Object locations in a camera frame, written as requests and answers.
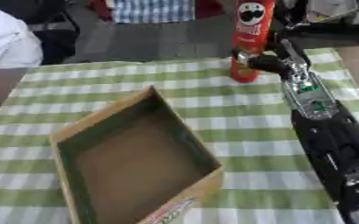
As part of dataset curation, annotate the tan cardboard box green inside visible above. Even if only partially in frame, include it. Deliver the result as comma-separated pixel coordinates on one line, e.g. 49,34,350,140
49,85,226,224

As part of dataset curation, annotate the person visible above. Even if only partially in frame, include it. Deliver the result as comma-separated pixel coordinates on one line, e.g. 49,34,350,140
88,0,226,25
0,2,45,70

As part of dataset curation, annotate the red cylindrical snack can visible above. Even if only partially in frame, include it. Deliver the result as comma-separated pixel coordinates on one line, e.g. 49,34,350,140
227,0,278,84

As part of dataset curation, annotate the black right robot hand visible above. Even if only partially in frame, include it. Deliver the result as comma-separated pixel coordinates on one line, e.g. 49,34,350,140
229,48,293,79

